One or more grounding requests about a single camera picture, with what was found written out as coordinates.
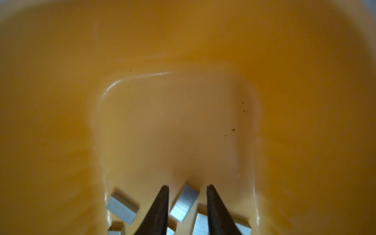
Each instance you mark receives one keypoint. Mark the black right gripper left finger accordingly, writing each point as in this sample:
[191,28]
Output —
[156,219]

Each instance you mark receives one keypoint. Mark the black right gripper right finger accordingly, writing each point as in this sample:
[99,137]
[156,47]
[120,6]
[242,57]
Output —
[219,219]

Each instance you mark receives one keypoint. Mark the silver staple strip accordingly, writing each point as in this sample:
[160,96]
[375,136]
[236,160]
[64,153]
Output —
[122,208]
[116,228]
[200,226]
[184,202]

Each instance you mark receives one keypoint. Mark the yellow plastic tray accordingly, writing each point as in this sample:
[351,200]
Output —
[273,102]

